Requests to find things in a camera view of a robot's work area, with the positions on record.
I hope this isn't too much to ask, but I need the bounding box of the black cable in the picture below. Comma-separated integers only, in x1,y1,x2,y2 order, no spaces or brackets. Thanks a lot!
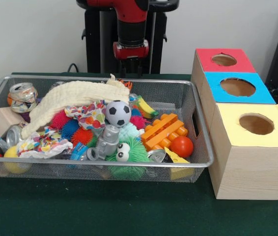
67,62,81,74

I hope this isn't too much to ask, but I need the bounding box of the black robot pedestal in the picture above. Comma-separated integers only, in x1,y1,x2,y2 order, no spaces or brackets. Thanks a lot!
77,0,180,74

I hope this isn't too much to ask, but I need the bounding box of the red ball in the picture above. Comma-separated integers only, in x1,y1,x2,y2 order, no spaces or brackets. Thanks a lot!
170,136,194,158

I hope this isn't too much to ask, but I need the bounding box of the cream waffle cloth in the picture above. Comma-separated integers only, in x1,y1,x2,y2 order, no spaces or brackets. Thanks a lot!
21,74,131,140

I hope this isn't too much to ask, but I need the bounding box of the grey robot toy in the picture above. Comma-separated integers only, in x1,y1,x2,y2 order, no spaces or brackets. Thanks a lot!
86,124,122,162

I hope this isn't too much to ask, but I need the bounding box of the plain wooden block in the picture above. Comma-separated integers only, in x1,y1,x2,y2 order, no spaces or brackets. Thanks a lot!
0,107,26,138

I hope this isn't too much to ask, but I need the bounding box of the orange plastic building block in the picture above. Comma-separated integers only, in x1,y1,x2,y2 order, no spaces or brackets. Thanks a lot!
140,114,189,151

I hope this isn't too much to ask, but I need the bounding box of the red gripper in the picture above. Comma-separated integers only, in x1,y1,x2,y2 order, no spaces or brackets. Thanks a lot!
112,42,150,77

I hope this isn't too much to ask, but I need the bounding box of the black and white soccer ball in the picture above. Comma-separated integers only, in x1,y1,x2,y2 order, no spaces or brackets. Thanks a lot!
106,100,132,128

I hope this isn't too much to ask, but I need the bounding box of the green fuzzy toy with eyes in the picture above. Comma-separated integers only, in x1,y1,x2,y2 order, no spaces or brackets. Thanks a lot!
106,137,150,180

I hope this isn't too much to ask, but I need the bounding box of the yellow cheese wedge toy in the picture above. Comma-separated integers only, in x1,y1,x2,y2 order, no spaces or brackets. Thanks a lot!
164,147,195,180

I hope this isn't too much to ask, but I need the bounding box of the crushed silver can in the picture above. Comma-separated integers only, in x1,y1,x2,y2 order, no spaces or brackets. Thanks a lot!
7,83,39,114

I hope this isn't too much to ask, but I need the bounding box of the wooden box with three holes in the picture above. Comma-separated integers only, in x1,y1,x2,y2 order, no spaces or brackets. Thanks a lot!
191,48,278,201

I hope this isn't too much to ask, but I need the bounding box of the wire mesh bin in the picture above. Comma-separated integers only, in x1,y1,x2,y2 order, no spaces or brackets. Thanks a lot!
0,75,215,184

